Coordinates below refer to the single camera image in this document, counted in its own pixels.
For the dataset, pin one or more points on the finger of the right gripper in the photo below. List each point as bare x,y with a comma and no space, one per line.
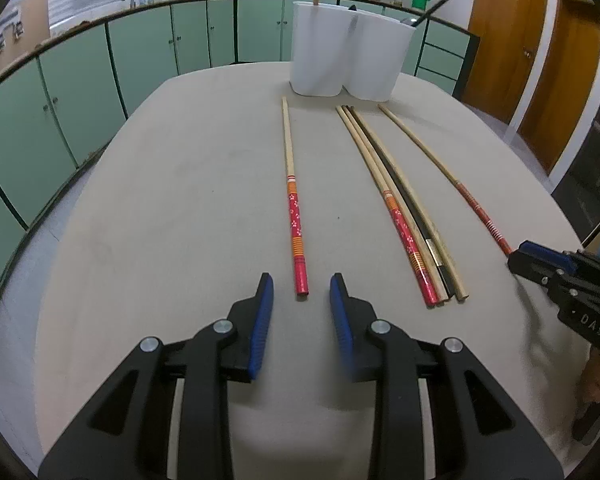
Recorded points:
547,256
525,267

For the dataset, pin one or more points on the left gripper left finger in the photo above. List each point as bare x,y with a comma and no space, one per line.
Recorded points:
123,430

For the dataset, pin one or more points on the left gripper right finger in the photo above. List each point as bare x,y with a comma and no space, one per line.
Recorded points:
478,430

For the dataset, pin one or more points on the red striped bamboo chopstick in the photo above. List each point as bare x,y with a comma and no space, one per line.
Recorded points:
458,184

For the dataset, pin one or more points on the black chopstick silver band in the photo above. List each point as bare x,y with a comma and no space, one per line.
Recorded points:
443,279
429,12

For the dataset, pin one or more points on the black oven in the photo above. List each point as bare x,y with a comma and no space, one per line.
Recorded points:
578,193

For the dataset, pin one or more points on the brown wooden door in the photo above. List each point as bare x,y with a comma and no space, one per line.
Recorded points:
509,33
565,82

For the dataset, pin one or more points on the white double utensil holder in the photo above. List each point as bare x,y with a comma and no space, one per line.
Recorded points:
336,49

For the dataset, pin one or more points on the green lower cabinets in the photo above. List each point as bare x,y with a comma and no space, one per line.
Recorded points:
62,104

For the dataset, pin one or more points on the cardboard panel with device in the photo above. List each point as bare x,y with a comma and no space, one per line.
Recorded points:
23,26

